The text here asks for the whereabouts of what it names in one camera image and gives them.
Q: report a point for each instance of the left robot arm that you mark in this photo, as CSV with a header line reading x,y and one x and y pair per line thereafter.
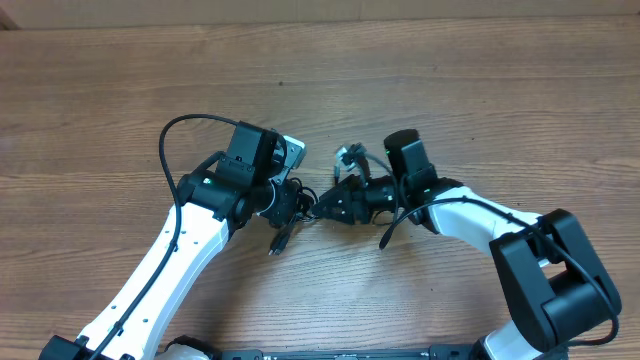
x,y
212,202

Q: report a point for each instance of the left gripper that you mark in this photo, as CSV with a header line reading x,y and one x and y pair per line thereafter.
x,y
280,210

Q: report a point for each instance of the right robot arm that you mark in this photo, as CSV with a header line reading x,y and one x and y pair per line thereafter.
x,y
557,290

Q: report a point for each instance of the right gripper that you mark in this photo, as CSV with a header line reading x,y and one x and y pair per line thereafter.
x,y
351,197

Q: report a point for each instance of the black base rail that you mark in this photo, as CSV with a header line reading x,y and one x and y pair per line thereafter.
x,y
345,355

